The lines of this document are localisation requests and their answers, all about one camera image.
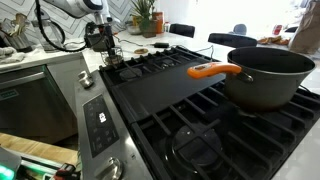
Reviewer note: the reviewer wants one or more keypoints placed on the coaster on counter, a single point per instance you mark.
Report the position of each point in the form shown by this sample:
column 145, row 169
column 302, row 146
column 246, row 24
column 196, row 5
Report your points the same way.
column 141, row 51

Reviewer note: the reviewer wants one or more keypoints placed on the silver stove knob upper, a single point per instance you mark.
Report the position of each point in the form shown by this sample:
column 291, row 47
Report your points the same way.
column 84, row 79

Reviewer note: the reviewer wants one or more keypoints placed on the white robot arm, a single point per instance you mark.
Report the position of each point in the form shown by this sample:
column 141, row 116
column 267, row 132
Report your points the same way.
column 78, row 9

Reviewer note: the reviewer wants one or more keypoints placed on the black chair back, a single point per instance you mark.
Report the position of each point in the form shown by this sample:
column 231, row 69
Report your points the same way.
column 232, row 40

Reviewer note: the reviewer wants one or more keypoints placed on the striped dish towel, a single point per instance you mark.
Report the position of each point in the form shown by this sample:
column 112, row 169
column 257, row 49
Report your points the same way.
column 10, row 55

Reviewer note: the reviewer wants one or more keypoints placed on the stainless dishwasher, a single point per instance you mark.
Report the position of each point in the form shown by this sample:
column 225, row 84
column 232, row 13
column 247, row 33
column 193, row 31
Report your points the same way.
column 32, row 106

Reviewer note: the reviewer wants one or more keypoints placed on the brown paper bag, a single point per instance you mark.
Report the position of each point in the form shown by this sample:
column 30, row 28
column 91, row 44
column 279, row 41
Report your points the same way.
column 306, row 39

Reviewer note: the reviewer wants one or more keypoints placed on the glass electric kettle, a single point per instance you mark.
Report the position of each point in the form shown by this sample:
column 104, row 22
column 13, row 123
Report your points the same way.
column 52, row 30

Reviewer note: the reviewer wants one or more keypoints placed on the black power adapter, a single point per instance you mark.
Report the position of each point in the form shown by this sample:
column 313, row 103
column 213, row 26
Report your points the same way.
column 161, row 45

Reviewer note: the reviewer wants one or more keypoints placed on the utensil holder with utensils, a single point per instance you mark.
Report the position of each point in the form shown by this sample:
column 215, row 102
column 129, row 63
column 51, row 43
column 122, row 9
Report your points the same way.
column 14, row 31

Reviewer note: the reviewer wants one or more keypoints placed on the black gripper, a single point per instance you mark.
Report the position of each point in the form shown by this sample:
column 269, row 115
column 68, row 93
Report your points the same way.
column 99, row 37

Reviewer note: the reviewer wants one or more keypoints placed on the metal mixing bowl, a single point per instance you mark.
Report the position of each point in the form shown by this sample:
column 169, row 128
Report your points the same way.
column 133, row 30

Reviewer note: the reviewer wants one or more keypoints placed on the silver stove knob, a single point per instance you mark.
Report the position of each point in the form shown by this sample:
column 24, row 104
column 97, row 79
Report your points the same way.
column 84, row 79
column 112, row 169

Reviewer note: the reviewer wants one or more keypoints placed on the potted green plant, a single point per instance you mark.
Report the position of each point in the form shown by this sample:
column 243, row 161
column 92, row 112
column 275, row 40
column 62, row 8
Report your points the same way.
column 144, row 10

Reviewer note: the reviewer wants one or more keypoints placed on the stainless steel gas stove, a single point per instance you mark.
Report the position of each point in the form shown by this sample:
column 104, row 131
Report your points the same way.
column 163, row 124

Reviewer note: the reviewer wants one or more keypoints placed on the grey pot orange handle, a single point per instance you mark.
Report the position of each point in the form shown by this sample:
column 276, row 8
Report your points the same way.
column 258, row 78

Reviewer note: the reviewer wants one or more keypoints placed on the silver stove knob lower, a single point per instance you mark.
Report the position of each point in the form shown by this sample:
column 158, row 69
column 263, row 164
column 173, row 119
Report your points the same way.
column 112, row 169

